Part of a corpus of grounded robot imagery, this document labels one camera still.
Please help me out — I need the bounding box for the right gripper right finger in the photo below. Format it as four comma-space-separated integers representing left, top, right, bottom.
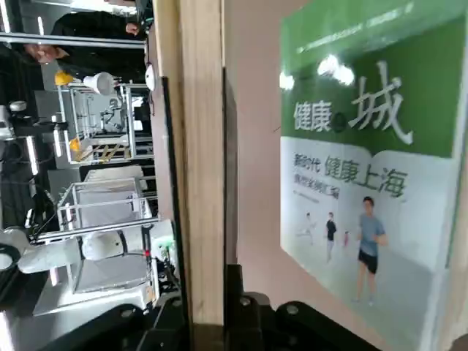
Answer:
223, 263, 389, 351

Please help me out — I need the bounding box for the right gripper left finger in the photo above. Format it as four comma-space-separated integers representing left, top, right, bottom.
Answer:
47, 295, 194, 351

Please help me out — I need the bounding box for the green and white book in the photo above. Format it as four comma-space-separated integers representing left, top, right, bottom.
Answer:
279, 0, 468, 351

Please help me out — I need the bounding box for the person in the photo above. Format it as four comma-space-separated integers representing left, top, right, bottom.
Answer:
23, 10, 148, 74

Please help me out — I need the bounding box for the aluminium frame enclosure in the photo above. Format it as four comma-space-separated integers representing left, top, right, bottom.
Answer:
57, 177, 162, 235

